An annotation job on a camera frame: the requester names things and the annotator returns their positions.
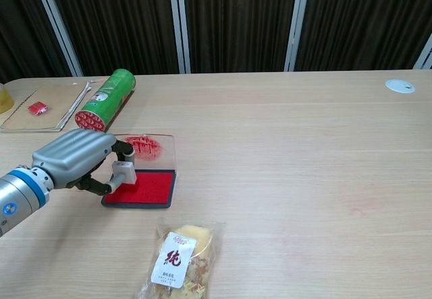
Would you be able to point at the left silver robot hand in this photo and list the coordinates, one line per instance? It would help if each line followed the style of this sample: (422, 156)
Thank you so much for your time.
(72, 155)

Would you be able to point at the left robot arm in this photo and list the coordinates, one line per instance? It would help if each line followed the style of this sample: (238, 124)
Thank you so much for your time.
(20, 197)

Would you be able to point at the red ink pad clear lid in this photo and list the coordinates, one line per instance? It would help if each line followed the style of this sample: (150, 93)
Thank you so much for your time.
(148, 184)

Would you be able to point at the white thin booklet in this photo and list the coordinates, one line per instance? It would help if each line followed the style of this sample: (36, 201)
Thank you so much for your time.
(77, 105)

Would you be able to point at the brown spiral notebook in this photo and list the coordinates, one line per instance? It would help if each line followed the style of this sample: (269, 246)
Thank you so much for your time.
(38, 110)

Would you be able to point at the small red packet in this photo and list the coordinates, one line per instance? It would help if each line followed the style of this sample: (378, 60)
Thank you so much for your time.
(38, 108)

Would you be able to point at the green cylindrical can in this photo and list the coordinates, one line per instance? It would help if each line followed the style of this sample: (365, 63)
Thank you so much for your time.
(106, 101)

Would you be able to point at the yellow tape roll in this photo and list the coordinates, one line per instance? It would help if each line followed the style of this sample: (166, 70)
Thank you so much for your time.
(4, 98)

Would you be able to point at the clear snack bag white label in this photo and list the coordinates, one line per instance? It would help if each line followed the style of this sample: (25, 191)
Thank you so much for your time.
(182, 263)

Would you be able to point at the grey partition frame post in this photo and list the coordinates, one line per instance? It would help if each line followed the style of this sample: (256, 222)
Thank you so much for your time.
(424, 54)
(297, 24)
(57, 25)
(180, 24)

